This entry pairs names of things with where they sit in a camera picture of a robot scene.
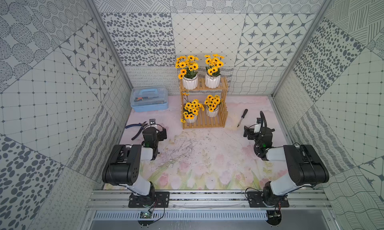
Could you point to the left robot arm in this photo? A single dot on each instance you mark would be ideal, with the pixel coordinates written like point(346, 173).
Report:
point(123, 165)

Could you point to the black handled screwdriver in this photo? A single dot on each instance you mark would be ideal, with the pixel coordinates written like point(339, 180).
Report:
point(242, 117)

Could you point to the wooden two-tier shelf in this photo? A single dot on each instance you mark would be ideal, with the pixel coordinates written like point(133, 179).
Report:
point(202, 119)

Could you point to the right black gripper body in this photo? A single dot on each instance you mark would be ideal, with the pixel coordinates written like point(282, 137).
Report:
point(252, 136)

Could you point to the aluminium rail frame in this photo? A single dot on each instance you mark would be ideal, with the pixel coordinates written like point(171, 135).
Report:
point(211, 200)

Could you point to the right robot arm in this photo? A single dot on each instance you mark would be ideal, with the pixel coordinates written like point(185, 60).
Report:
point(305, 167)

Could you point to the blue plastic tool box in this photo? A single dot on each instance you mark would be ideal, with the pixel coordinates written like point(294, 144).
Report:
point(151, 98)

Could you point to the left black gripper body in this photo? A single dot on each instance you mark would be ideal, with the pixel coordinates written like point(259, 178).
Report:
point(150, 130)

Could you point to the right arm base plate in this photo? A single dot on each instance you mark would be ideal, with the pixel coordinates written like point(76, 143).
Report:
point(259, 200)

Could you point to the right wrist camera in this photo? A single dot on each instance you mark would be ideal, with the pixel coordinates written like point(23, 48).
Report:
point(258, 125)

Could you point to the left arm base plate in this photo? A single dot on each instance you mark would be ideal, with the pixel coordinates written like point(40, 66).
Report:
point(157, 199)

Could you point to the sunflower pot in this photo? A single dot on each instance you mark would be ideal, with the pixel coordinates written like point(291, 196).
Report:
point(191, 111)
point(188, 71)
point(212, 105)
point(213, 70)

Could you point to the floral table mat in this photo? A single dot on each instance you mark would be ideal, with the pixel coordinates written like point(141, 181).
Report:
point(212, 158)

